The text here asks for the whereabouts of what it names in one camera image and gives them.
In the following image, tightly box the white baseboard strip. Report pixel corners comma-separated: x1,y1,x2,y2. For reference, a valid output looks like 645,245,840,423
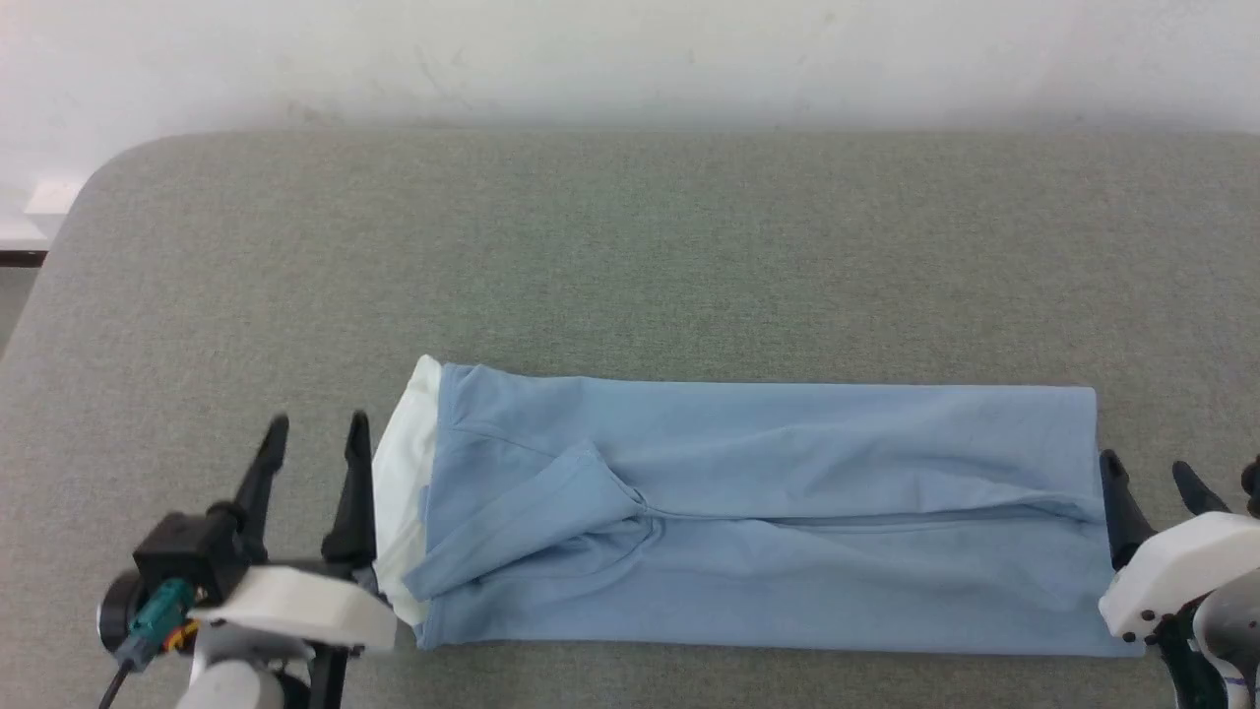
0,177,88,269

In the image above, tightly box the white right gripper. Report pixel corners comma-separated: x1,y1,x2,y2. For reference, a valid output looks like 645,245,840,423
1097,449,1260,641

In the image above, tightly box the left camera cable teal plug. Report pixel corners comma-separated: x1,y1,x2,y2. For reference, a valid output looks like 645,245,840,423
96,579,198,709

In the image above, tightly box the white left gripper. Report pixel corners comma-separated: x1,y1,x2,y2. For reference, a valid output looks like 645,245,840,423
187,411,401,709

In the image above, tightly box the light blue and white garment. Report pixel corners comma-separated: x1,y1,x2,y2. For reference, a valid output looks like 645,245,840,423
372,354,1149,659

